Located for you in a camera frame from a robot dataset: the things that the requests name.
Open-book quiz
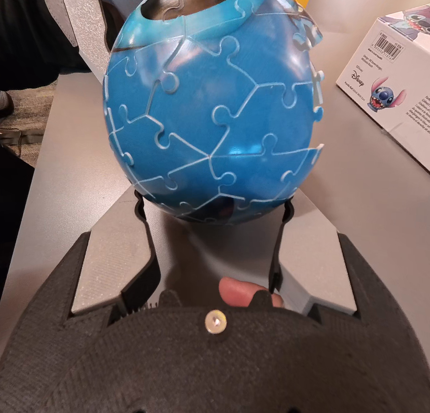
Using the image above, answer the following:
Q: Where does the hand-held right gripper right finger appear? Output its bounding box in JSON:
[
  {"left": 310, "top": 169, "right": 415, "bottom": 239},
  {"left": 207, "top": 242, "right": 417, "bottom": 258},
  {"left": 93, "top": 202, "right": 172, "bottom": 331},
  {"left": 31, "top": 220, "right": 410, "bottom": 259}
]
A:
[{"left": 268, "top": 189, "right": 357, "bottom": 317}]

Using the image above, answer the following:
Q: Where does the printed puzzle box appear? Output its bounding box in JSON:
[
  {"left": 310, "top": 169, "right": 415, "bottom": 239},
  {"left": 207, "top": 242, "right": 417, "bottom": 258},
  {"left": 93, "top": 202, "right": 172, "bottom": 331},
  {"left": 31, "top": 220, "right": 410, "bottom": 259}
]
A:
[{"left": 336, "top": 3, "right": 430, "bottom": 173}]

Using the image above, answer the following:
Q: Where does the person's right hand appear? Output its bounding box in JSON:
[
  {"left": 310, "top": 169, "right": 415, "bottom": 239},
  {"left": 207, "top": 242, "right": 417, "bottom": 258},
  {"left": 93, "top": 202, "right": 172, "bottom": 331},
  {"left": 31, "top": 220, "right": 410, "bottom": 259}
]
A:
[{"left": 218, "top": 277, "right": 283, "bottom": 309}]

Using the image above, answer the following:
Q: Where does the blue puzzle ball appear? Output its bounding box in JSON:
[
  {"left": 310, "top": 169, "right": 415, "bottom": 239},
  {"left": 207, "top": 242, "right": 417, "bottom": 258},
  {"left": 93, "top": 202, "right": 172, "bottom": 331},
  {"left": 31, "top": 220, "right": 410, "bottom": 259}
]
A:
[{"left": 102, "top": 0, "right": 326, "bottom": 225}]

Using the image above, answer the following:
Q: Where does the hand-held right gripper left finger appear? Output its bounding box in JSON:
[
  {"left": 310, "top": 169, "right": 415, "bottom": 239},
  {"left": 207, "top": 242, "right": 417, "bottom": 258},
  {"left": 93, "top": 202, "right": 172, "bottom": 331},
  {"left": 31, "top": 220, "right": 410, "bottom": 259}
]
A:
[{"left": 71, "top": 186, "right": 162, "bottom": 317}]

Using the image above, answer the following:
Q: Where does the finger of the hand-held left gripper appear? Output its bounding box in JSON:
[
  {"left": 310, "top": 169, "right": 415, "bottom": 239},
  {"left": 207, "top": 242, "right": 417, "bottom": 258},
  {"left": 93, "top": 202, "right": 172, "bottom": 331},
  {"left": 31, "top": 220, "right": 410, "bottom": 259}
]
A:
[{"left": 41, "top": 0, "right": 113, "bottom": 85}]

